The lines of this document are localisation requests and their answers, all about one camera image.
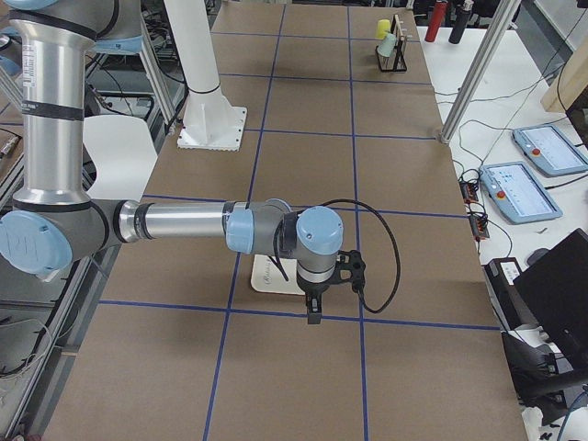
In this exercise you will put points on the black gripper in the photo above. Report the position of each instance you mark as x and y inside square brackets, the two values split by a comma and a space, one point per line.
[315, 290]

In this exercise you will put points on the mint green cup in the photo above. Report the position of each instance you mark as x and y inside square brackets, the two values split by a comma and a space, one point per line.
[387, 45]

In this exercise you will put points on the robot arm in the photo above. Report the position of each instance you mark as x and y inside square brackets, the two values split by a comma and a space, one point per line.
[55, 222]

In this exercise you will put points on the beige plastic tray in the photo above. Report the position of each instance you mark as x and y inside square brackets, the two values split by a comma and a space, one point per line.
[266, 278]

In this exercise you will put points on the yellow cup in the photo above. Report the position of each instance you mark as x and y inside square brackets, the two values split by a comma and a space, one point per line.
[383, 29]

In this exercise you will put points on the black box device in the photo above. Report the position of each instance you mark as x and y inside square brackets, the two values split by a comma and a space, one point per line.
[501, 274]

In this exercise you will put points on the orange circuit board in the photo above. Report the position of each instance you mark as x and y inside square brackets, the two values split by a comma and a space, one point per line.
[469, 190]

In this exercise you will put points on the near teach pendant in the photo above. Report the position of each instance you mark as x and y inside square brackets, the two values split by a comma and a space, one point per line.
[517, 193]

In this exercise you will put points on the teach pendant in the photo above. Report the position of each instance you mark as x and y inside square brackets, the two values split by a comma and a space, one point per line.
[549, 150]
[517, 193]

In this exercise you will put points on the black laptop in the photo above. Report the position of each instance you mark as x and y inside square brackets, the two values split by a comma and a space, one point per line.
[554, 288]

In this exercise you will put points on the far teach pendant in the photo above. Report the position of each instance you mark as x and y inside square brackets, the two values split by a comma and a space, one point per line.
[549, 150]

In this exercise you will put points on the red thermos bottle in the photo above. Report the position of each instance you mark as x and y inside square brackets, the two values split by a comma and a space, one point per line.
[436, 20]

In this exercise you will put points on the black thermos bottle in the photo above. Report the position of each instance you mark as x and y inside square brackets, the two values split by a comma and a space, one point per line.
[463, 13]

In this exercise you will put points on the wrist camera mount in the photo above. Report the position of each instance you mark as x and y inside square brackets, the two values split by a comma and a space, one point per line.
[349, 268]

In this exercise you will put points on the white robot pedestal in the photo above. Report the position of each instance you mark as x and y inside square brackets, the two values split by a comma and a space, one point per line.
[210, 121]

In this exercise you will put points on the black wire cup rack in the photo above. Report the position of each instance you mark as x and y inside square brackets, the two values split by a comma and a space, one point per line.
[396, 62]

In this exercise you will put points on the aluminium frame post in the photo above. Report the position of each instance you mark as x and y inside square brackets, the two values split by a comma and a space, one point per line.
[493, 36]

